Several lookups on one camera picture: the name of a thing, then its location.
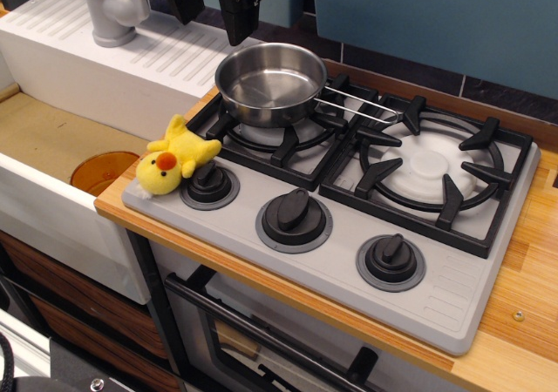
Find yellow stuffed duck toy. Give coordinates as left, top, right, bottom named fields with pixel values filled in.
left=135, top=114, right=221, bottom=199

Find black stove knob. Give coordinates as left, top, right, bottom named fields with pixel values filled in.
left=180, top=161, right=241, bottom=211
left=255, top=188, right=333, bottom=254
left=356, top=233, right=426, bottom=293

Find black left burner grate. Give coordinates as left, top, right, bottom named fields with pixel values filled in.
left=187, top=74, right=378, bottom=191

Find wooden drawer front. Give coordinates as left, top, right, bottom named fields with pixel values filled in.
left=1, top=233, right=183, bottom=391

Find oven door with handle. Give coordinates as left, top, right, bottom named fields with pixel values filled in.
left=164, top=264, right=384, bottom=392

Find black middle stove knob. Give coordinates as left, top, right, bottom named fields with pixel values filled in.
left=255, top=188, right=333, bottom=254

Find stainless steel pan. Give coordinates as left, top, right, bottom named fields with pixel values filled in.
left=214, top=43, right=400, bottom=128

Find grey toy faucet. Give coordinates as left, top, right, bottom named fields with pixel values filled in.
left=86, top=0, right=150, bottom=48

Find black right burner grate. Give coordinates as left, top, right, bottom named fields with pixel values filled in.
left=319, top=94, right=540, bottom=259

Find white toy sink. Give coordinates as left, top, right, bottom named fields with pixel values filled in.
left=0, top=0, right=262, bottom=306

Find black right stove knob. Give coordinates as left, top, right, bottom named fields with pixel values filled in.
left=356, top=233, right=426, bottom=293

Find grey toy stove top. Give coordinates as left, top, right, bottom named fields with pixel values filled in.
left=122, top=75, right=541, bottom=355

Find black left stove knob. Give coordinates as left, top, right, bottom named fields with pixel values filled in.
left=180, top=161, right=241, bottom=211

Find black burner grate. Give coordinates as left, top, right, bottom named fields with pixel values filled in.
left=319, top=94, right=540, bottom=259
left=187, top=74, right=378, bottom=191

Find black braided cable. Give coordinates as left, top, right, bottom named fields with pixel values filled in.
left=0, top=335, right=17, bottom=388

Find orange plastic drain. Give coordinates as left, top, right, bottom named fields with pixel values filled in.
left=70, top=152, right=139, bottom=196

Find white right burner cap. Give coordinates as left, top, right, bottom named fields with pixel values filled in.
left=381, top=132, right=477, bottom=204

